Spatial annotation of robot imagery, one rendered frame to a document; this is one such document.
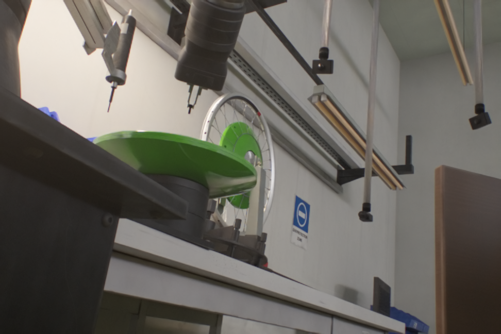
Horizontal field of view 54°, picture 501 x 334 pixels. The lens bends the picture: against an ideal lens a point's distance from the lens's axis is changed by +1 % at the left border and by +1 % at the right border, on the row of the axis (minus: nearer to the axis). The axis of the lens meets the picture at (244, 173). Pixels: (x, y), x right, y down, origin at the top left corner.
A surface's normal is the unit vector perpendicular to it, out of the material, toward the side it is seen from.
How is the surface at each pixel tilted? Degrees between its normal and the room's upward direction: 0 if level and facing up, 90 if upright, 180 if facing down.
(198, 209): 90
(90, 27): 171
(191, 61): 141
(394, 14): 180
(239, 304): 90
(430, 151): 90
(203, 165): 157
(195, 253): 90
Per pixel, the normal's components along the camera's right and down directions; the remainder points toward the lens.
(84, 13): -0.14, 0.88
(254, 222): -0.47, -0.34
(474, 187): 0.30, -0.27
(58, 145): 0.92, -0.01
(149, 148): -0.17, 0.72
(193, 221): 0.82, -0.09
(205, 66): 0.03, 0.55
